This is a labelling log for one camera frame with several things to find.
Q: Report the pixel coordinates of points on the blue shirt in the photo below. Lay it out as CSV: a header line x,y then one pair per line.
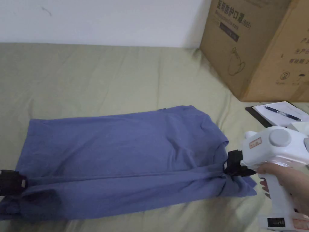
x,y
120,149

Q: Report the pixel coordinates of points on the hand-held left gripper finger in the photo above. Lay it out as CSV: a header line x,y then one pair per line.
x,y
10,189
12,176

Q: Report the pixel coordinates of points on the black clipboard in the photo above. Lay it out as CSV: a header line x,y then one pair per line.
x,y
253,111

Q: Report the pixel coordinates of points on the brown cardboard carton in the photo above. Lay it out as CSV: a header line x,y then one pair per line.
x,y
260,48

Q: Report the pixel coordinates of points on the person's right hand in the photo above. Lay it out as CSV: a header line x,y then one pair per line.
x,y
297,183

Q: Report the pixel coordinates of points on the dark blue pen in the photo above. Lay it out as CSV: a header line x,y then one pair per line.
x,y
282,113

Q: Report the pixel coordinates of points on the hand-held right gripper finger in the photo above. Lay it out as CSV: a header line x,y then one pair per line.
x,y
241,174
233,159

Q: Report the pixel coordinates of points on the white paper sheet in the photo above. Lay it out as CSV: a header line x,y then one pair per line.
x,y
277,118

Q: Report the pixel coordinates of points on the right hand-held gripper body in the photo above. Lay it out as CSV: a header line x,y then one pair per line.
x,y
265,149

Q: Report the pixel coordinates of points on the bed with pale green sheet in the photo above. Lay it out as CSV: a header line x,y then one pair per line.
x,y
96,72

